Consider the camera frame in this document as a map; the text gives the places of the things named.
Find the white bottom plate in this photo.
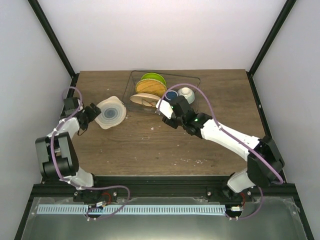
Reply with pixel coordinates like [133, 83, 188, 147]
[95, 96, 127, 130]

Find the dark blue ceramic mug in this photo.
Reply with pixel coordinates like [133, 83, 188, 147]
[164, 90, 179, 102]

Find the pale celadon ceramic bowl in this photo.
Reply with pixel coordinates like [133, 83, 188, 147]
[177, 87, 196, 104]

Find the cream brown-rimmed plate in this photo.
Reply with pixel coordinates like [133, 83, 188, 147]
[129, 93, 160, 107]

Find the woven bamboo tray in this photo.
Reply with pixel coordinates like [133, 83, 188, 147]
[135, 78, 167, 97]

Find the lime green plastic plate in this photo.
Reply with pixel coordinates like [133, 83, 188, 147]
[140, 72, 167, 85]

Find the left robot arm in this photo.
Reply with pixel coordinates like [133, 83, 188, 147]
[35, 97, 102, 202]

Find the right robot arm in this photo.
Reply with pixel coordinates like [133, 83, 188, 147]
[156, 96, 285, 202]

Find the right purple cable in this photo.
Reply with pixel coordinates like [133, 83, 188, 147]
[158, 83, 285, 221]

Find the black wire dish rack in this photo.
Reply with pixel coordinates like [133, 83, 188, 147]
[122, 70, 201, 114]

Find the black enclosure frame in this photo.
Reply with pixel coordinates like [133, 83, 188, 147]
[15, 0, 314, 240]

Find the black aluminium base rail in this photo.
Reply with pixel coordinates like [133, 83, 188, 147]
[32, 174, 296, 201]

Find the light blue slotted cable duct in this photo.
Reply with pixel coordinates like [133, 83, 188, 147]
[36, 204, 226, 216]

